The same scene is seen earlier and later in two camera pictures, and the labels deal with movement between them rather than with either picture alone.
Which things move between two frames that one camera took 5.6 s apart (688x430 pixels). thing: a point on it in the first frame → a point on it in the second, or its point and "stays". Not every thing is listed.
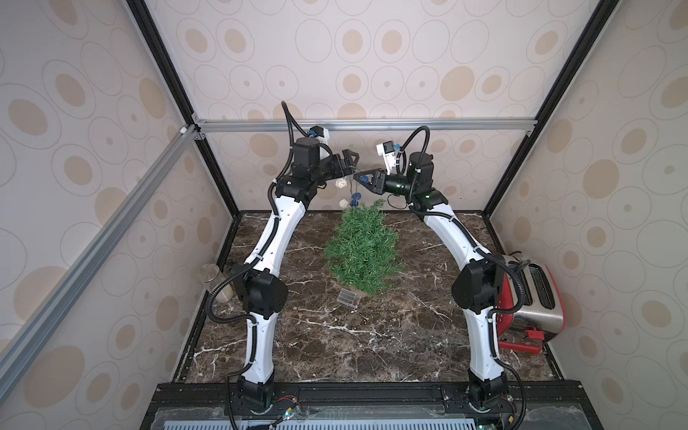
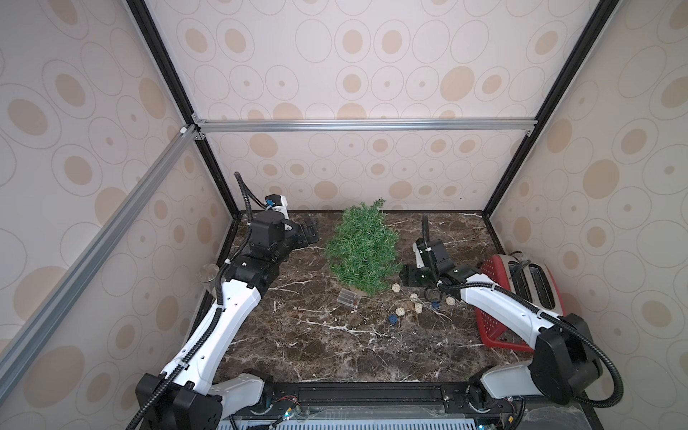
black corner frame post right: x=589 y=35 stays
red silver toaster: x=543 y=312 stays
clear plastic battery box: x=348 y=297 stays
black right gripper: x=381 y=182 → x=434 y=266
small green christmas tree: x=364 y=252 stays
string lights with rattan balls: x=356 y=196 → x=400 y=312
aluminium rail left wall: x=19 y=353 stays
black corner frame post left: x=159 y=47 stays
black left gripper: x=348 y=165 → x=304 y=236
